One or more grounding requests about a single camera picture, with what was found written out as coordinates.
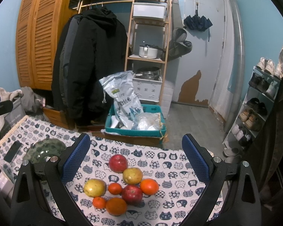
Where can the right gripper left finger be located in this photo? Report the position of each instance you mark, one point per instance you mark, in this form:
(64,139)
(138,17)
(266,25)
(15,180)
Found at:
(29,205)

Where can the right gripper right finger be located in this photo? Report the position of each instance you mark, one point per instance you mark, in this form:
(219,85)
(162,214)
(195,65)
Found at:
(241,205)

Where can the small tangerine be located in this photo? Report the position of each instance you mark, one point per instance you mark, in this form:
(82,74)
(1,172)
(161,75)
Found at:
(99,202)
(115,188)

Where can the large orange front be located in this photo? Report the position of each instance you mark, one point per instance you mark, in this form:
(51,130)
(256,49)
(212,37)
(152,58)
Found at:
(116,206)

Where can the red apple front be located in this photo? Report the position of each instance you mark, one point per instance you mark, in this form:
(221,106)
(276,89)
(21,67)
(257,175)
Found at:
(132,194)

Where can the red apple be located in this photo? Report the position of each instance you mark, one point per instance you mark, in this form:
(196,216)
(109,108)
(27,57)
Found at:
(118,163)
(132,194)

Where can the red apple back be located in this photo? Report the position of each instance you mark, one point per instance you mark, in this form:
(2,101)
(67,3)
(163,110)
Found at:
(118,163)

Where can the grey storage bag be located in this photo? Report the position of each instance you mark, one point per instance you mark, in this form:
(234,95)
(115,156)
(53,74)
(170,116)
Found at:
(13,117)

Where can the grey clothing pile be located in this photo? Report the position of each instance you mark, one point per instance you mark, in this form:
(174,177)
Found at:
(23,102)

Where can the black smartphone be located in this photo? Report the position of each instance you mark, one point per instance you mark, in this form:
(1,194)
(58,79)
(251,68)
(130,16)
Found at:
(12,152)

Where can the green glass plate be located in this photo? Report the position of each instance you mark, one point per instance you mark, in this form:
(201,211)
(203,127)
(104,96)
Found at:
(43,150)

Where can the shoe rack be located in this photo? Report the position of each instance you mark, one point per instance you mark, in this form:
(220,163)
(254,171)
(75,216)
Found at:
(254,111)

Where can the black hanging coat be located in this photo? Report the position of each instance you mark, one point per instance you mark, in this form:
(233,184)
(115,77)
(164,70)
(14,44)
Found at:
(92,46)

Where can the wooden louvered wardrobe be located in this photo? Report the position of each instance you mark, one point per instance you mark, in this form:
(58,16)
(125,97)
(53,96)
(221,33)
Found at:
(39,27)

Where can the clear plastic bag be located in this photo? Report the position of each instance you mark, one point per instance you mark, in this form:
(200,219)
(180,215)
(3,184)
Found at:
(147,122)

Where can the teal cardboard box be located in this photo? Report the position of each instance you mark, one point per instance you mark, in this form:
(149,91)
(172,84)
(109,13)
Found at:
(114,126)

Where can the grey door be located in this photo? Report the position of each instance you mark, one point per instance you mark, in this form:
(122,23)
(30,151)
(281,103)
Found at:
(193,76)

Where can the white rice bag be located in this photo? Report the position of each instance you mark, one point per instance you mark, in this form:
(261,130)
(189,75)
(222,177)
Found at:
(127,105)

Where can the white patterned drawer box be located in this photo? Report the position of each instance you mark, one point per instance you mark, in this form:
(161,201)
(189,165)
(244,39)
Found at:
(147,90)

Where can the steel pot with lid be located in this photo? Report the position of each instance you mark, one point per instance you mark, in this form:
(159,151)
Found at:
(148,73)

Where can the wooden shelf rack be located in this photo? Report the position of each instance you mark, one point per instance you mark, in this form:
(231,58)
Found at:
(143,31)

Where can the grey hanging bag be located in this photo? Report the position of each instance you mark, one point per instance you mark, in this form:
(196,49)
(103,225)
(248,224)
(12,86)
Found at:
(178,45)

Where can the white pot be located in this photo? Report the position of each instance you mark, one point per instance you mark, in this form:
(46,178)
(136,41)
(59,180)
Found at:
(149,51)

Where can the dark blue umbrella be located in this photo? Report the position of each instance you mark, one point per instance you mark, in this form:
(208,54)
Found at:
(197,23)

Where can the white storage bin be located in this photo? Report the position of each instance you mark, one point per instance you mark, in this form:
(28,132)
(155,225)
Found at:
(149,10)

